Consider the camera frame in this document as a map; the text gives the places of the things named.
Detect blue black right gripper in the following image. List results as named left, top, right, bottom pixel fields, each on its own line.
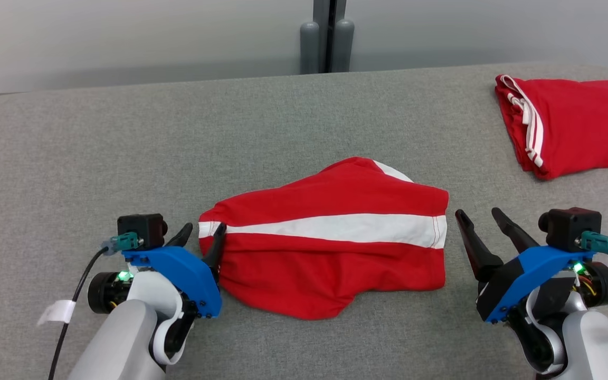
left=454, top=207, right=597, bottom=324

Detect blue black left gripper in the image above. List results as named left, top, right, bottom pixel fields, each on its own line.
left=123, top=222, right=227, bottom=319

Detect red shorts with white stripe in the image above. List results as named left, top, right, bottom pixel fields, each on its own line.
left=198, top=157, right=450, bottom=321

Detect red jersey with number print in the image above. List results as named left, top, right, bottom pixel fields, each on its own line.
left=495, top=74, right=608, bottom=181

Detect grey fabric sofa seat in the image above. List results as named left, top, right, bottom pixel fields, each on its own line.
left=0, top=62, right=608, bottom=380

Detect grey cylindrical bumper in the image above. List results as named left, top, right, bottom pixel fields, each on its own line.
left=300, top=21, right=320, bottom=74
left=332, top=19, right=355, bottom=73

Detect left black cable teal plug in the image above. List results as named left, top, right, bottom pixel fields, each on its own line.
left=48, top=232, right=144, bottom=380

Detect white tag on left cable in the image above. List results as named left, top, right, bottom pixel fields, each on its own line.
left=36, top=300, right=76, bottom=326

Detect grey partition post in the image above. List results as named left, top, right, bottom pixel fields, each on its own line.
left=313, top=0, right=348, bottom=73

